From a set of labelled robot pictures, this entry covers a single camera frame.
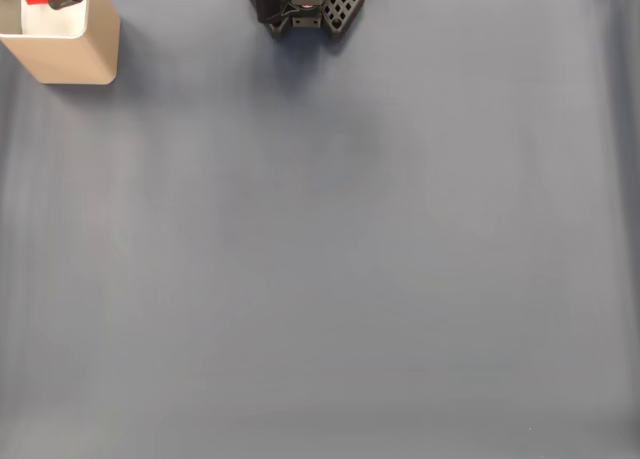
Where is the beige box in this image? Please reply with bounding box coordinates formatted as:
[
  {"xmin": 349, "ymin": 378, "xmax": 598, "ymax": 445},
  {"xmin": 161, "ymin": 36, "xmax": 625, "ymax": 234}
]
[{"xmin": 0, "ymin": 0, "xmax": 121, "ymax": 86}]

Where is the white padding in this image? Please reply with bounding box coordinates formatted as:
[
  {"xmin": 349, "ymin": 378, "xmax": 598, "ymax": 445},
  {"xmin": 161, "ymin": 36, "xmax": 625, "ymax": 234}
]
[{"xmin": 20, "ymin": 0, "xmax": 89, "ymax": 38}]

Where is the dark blue-grey mat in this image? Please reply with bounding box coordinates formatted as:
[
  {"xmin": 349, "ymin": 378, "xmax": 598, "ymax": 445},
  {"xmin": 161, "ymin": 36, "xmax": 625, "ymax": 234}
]
[{"xmin": 0, "ymin": 0, "xmax": 640, "ymax": 459}]

